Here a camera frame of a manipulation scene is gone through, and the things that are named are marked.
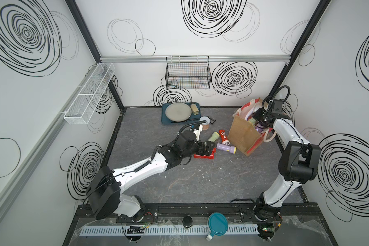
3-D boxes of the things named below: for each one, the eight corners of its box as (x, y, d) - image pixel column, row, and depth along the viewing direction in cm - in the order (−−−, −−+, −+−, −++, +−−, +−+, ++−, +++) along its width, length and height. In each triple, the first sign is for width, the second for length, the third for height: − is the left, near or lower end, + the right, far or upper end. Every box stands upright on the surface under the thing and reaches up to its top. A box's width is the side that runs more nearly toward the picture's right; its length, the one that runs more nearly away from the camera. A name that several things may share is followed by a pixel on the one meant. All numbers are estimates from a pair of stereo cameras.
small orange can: (200, 129, 109) (200, 125, 105) (199, 120, 115) (200, 116, 111) (210, 129, 109) (211, 125, 105) (208, 120, 115) (209, 116, 111)
